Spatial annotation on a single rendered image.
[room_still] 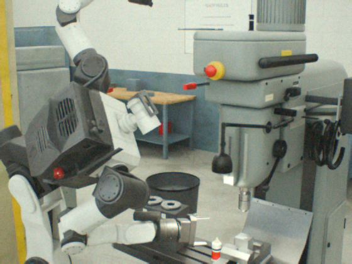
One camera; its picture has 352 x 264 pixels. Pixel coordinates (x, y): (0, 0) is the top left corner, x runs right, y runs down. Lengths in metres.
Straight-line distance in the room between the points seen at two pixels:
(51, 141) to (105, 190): 0.22
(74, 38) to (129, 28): 6.33
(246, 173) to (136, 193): 0.48
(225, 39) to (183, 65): 5.69
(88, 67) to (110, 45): 6.77
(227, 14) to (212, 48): 5.18
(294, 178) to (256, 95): 0.67
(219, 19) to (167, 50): 1.13
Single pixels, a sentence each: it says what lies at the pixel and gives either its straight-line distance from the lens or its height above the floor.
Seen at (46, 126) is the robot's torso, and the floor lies 1.61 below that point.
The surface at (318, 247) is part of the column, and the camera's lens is 2.16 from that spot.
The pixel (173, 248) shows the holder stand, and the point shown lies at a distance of 1.97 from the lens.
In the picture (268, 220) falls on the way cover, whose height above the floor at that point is 1.01.
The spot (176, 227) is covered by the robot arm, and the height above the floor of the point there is 1.20.
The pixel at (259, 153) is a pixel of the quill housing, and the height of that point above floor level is 1.46.
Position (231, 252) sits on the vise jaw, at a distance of 1.79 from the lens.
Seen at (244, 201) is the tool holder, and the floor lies 1.24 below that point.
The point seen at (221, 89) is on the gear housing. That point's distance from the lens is 1.56.
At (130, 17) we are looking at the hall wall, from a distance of 7.86.
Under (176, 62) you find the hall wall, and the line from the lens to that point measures 7.20.
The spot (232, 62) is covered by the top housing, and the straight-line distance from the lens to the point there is 1.42.
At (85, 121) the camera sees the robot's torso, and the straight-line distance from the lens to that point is 1.27.
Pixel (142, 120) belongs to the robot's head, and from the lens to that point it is 1.36.
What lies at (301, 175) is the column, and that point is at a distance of 2.04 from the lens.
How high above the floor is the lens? 1.89
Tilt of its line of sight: 14 degrees down
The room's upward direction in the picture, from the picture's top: straight up
